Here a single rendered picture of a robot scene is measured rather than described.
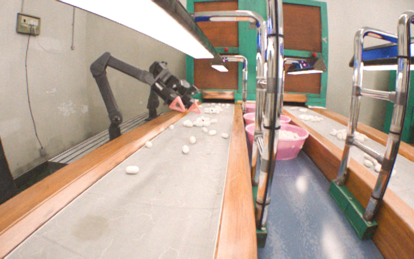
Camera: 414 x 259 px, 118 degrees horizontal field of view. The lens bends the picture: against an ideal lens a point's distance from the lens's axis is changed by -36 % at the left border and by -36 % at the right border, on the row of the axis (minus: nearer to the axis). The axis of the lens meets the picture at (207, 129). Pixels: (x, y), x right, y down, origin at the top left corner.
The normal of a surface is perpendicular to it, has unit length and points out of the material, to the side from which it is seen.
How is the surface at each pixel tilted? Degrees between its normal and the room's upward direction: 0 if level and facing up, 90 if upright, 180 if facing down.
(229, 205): 0
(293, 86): 90
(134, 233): 0
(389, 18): 90
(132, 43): 90
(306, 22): 90
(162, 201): 0
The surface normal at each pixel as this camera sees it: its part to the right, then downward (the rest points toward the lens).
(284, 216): 0.00, -0.97
